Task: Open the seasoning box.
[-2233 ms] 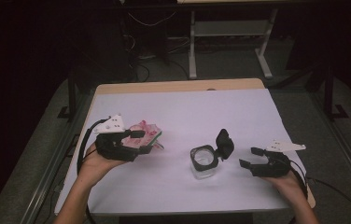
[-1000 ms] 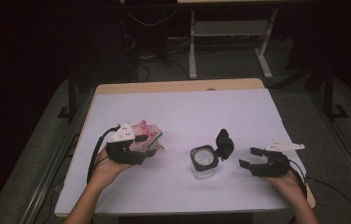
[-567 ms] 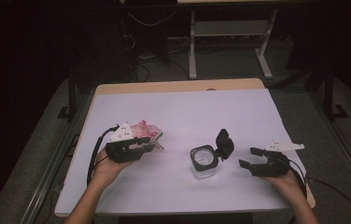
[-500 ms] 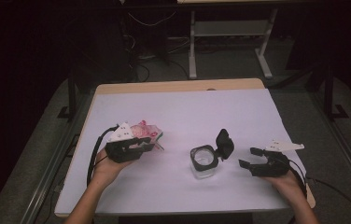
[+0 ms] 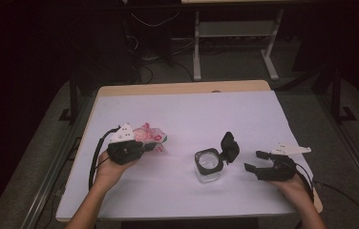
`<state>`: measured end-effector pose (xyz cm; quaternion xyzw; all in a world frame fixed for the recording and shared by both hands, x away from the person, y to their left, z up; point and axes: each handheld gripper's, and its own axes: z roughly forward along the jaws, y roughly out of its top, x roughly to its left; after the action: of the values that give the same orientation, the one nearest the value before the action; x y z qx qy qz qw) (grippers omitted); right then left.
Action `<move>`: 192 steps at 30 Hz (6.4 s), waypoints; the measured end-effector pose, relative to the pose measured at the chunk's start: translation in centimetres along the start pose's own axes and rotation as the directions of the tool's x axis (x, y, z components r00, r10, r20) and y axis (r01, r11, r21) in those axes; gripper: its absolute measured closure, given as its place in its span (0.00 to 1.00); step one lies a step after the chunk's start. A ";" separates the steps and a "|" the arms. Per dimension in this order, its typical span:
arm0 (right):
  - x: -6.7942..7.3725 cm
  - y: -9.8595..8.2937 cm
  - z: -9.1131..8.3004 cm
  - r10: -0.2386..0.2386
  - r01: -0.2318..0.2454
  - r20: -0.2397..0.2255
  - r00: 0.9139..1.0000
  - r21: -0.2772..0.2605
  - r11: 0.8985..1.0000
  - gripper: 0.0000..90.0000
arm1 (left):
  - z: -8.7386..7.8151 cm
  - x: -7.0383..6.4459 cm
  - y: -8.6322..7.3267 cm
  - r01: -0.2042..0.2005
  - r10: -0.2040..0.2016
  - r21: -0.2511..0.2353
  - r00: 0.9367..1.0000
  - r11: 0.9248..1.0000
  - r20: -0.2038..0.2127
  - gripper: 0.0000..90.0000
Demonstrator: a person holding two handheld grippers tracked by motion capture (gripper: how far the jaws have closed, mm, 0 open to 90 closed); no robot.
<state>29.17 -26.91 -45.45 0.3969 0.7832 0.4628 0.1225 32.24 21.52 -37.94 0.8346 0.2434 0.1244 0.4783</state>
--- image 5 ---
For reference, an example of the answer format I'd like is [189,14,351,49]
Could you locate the black metal stand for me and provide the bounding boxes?
[57,77,80,125]
[329,65,358,125]

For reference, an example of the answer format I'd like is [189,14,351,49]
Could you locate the white hanging cable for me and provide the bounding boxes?
[129,10,181,29]

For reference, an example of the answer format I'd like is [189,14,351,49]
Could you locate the white table sheet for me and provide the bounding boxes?
[55,90,315,221]

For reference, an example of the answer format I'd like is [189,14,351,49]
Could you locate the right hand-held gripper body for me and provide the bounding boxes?
[257,142,312,182]

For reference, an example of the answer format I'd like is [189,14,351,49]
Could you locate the left hand-held gripper black cable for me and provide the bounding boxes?
[88,126,122,192]

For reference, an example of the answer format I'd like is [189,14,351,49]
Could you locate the person's left hand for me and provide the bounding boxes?
[95,149,137,189]

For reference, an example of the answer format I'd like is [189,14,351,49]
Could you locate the right hand-held gripper black cable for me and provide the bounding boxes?
[291,161,316,203]

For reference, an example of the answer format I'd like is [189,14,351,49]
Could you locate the person's right hand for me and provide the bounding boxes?
[269,174,311,205]

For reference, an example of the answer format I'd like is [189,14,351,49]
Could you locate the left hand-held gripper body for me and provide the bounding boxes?
[106,123,145,166]

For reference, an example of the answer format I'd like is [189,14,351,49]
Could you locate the aluminium rail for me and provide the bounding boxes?
[19,94,96,229]
[316,92,359,206]

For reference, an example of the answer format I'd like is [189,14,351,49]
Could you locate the white metal desk frame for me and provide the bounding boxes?
[192,9,285,82]

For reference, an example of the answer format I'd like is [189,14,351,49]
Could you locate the hand-held gripper black cable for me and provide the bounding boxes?
[88,126,122,192]
[291,161,316,203]

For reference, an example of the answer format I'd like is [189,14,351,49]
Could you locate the red and white plastic bag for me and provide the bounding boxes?
[133,122,169,155]

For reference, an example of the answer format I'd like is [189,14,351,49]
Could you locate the black floor cable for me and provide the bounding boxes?
[312,179,359,227]

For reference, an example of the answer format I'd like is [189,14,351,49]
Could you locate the clear jar with black lid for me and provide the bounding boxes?
[194,131,241,184]

